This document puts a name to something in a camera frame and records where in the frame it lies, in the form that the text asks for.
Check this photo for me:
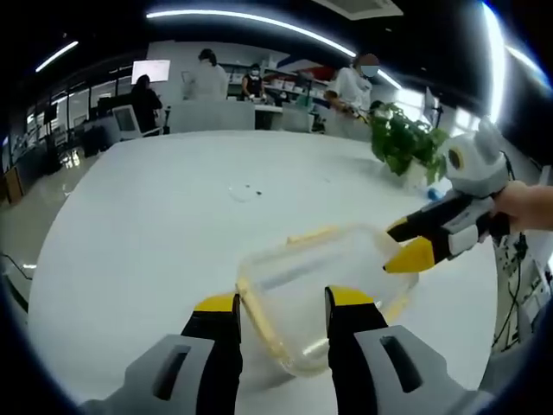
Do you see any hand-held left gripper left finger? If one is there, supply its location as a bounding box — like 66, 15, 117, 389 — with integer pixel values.
79, 292, 244, 415

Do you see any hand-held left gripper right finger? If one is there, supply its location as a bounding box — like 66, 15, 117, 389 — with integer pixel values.
324, 284, 493, 415

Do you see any clear container with yellow plastic buckles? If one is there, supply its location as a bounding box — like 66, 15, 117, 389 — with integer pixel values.
235, 223, 420, 378

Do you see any person's right hand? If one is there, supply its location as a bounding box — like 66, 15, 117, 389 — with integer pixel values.
492, 180, 553, 235

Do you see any green potted plant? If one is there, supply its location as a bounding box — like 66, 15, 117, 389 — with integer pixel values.
369, 102, 450, 188

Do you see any wide ceiling light strip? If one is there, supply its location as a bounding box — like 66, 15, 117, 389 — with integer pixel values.
481, 2, 507, 126

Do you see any ceiling air conditioner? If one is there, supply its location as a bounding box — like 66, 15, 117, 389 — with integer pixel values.
340, 0, 405, 21

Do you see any white office chair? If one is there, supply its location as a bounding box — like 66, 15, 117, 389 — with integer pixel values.
111, 105, 142, 139

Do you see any long ceiling light strip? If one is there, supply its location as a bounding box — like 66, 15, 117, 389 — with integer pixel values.
145, 9, 358, 57

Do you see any short ceiling light strip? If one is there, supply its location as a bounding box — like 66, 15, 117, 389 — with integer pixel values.
35, 41, 79, 73

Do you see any wall screen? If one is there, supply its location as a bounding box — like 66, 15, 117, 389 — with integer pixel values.
131, 59, 172, 84

